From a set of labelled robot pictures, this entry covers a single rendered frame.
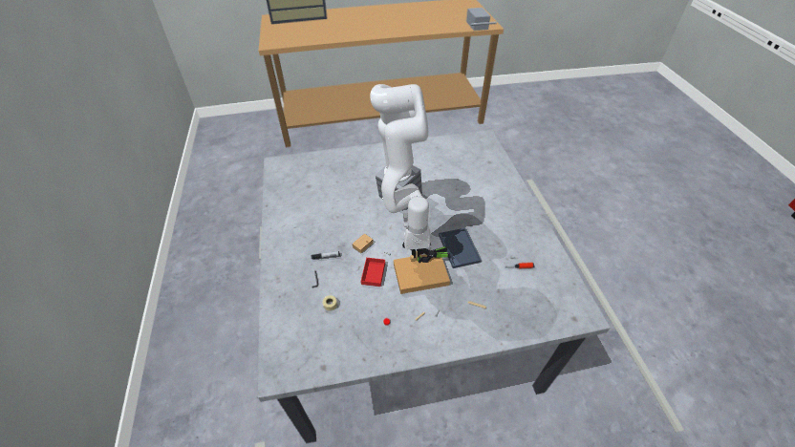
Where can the white marker pen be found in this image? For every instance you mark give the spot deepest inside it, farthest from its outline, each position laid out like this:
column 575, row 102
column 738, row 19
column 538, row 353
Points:
column 325, row 255

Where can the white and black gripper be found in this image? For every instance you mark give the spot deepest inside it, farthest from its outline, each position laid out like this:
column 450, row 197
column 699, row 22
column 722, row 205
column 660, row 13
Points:
column 416, row 241

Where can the red rectangular tray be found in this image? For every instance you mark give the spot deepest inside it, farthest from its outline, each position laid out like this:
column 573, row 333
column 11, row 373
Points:
column 373, row 272

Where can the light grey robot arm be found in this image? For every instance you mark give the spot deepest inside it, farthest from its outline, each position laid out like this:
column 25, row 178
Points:
column 397, row 138

